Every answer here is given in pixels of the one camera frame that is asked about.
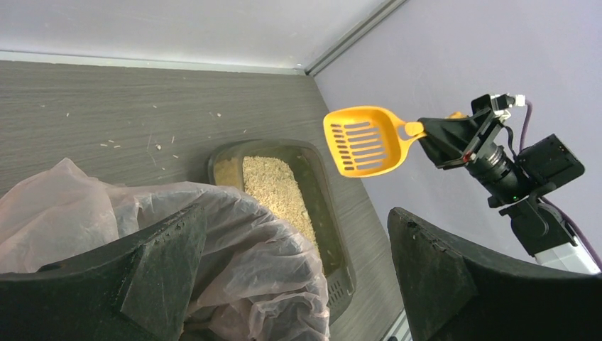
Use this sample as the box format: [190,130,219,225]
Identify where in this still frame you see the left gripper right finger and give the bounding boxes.
[388,207,601,340]

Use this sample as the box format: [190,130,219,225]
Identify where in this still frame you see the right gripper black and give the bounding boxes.
[418,109,500,170]

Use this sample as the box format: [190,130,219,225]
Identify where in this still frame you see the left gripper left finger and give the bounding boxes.
[1,204,207,340]

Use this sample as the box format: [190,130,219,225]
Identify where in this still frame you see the orange plastic litter scoop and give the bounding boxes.
[322,106,471,178]

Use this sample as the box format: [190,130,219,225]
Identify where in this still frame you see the translucent trash bag liner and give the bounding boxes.
[1,158,330,340]

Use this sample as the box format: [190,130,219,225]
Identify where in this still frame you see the dark translucent litter box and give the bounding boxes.
[207,139,356,323]

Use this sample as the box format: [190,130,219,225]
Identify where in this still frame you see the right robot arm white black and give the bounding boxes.
[419,109,601,274]

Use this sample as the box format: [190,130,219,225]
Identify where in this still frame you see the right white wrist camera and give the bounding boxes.
[471,94,527,122]

